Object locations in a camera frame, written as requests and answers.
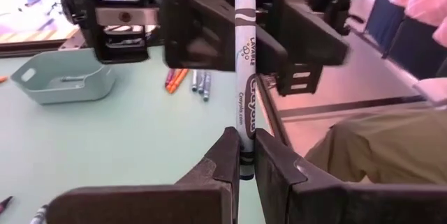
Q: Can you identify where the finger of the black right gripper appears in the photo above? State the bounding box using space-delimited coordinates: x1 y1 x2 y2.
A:
162 0 289 75
260 0 351 97

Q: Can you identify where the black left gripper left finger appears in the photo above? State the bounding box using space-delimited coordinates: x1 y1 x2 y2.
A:
46 126 242 224

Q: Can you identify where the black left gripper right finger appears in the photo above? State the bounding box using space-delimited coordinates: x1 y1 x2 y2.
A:
254 128 447 224

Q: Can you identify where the pale green plastic bin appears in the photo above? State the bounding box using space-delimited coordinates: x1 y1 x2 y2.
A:
10 47 117 105

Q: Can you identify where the person's leg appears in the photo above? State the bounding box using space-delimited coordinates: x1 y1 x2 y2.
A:
305 107 447 187

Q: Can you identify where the green table mat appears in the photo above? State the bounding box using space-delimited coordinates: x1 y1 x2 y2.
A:
0 45 277 224

